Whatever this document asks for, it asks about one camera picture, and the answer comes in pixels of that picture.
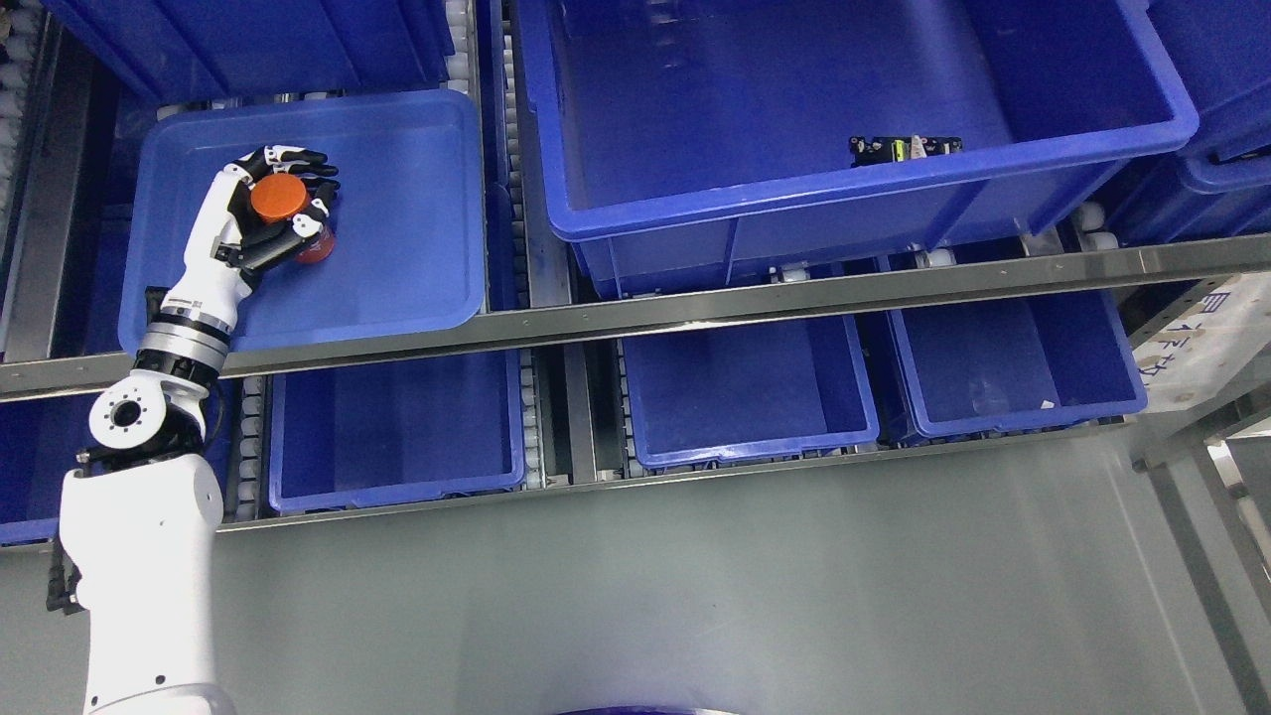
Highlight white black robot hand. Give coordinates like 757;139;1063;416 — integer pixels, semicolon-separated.
147;144;341;335

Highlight orange cylindrical capacitor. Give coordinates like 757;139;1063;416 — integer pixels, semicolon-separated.
250;173;336;264

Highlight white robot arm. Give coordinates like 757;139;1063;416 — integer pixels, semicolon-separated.
58;300;236;714

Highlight blue shallow tray bin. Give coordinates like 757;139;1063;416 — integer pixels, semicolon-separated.
117;89;486;353

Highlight blue bin top left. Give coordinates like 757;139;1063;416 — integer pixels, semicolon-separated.
44;1;459;104

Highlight blue bin lower left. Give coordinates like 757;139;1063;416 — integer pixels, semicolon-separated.
267;352;526;514

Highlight blue bin far left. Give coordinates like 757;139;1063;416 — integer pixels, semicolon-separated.
1;380;241;547

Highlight large blue bin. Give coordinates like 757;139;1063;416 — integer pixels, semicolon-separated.
513;1;1200;298

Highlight blue bin lower middle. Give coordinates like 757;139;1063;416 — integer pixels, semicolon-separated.
623;316;881;470

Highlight small black electronic component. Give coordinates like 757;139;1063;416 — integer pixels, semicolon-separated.
849;135;965;168

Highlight blue bin lower right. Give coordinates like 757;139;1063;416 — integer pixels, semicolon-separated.
859;290;1146;444

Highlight blue bin far right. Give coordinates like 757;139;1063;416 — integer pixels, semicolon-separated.
1099;1;1270;246

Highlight steel shelf rail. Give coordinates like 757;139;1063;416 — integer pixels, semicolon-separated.
0;232;1271;403

